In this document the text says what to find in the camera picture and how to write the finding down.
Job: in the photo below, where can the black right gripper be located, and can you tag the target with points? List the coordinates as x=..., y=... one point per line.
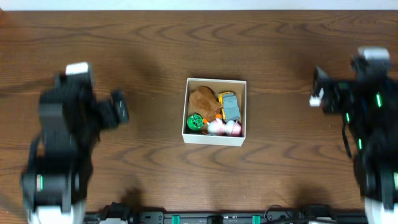
x=341, y=91

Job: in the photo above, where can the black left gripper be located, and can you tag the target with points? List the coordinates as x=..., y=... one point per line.
x=119, y=107

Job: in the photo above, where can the green round spinner toy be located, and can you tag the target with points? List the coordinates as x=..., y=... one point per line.
x=195, y=122

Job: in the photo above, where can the brown plush toy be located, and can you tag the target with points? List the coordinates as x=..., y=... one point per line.
x=203, y=102

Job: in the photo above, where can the yellow grey toy car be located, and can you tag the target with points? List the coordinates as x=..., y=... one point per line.
x=230, y=108

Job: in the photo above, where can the pink white duck figure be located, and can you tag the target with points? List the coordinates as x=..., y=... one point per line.
x=230, y=128

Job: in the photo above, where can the pig face rattle drum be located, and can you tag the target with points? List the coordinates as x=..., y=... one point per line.
x=208, y=134

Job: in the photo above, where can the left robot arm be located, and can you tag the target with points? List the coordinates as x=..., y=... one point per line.
x=55, y=182

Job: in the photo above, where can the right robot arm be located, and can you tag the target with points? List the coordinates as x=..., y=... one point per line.
x=371, y=143

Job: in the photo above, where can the white cardboard box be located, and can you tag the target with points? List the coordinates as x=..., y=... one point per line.
x=239, y=87

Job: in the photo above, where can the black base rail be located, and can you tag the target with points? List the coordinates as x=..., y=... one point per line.
x=119, y=213

